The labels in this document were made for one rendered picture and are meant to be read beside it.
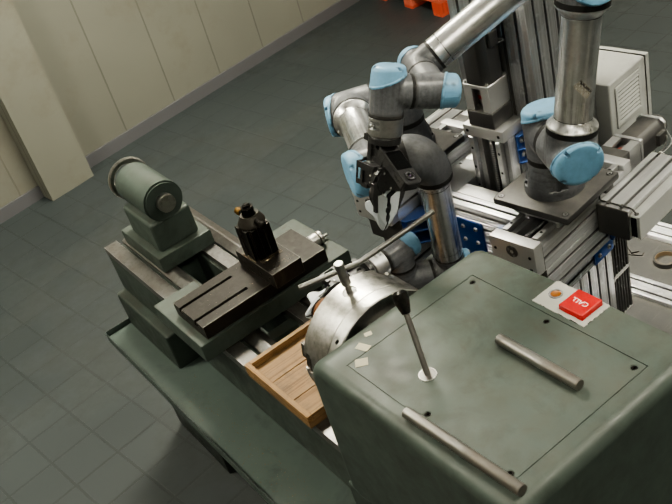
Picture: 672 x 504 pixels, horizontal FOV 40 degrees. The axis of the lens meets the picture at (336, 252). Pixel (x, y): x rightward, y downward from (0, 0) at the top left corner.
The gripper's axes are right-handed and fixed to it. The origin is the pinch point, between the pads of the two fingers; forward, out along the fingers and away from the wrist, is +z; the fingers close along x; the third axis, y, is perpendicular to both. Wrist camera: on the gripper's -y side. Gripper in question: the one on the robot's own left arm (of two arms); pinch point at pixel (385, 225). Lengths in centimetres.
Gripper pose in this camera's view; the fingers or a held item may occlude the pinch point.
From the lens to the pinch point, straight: 206.4
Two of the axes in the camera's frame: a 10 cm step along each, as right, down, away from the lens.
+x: -8.1, 2.1, -5.5
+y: -5.8, -3.4, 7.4
